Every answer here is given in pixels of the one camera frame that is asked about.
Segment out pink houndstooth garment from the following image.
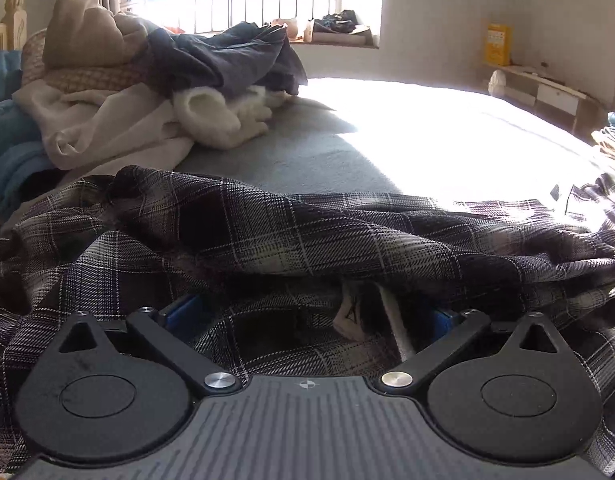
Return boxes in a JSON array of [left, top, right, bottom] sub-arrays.
[[21, 30, 144, 93]]

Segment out folded clothes stack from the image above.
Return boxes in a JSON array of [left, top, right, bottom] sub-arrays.
[[592, 112, 615, 161]]

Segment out white fleece garment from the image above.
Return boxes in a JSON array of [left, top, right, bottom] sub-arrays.
[[172, 86, 291, 151]]

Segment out dark navy garment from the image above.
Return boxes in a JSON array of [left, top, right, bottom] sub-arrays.
[[132, 22, 308, 100]]

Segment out white low shelf unit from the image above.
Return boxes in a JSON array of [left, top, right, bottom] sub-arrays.
[[485, 63, 606, 140]]

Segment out light blue garment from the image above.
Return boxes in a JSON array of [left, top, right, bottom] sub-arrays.
[[0, 50, 56, 220]]

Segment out dark plaid flannel pants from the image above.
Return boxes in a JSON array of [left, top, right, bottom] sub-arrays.
[[0, 166, 615, 478]]

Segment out cream white sheet garment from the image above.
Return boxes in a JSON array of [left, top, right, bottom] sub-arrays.
[[14, 80, 194, 174]]

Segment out yellow box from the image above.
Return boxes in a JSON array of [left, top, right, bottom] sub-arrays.
[[484, 24, 513, 66]]

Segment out dark cloth in box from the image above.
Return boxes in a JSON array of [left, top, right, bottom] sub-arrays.
[[306, 10, 373, 47]]

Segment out cream wooden headboard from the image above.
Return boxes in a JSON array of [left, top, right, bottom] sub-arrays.
[[0, 0, 28, 51]]

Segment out beige hooded sweatshirt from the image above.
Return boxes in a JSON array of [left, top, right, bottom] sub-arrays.
[[43, 0, 151, 70]]

